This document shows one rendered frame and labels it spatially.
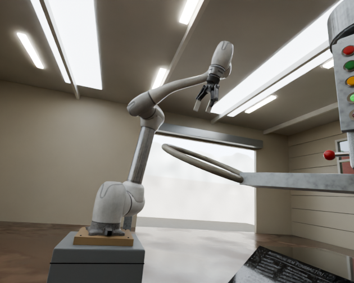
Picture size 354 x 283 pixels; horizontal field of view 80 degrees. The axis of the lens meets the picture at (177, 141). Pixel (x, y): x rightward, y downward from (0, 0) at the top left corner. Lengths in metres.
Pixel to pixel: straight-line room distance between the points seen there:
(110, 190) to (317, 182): 0.94
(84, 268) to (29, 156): 6.59
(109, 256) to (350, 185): 0.96
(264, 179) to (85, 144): 6.78
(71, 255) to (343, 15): 1.37
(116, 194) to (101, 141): 6.14
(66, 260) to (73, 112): 6.74
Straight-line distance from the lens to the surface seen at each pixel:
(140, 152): 1.41
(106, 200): 1.22
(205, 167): 0.83
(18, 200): 7.57
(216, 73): 1.28
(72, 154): 7.34
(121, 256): 1.14
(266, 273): 1.03
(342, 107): 0.78
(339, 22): 0.98
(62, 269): 1.16
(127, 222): 2.28
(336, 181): 0.80
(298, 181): 0.82
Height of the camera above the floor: 1.06
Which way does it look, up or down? 14 degrees up
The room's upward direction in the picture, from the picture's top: 5 degrees clockwise
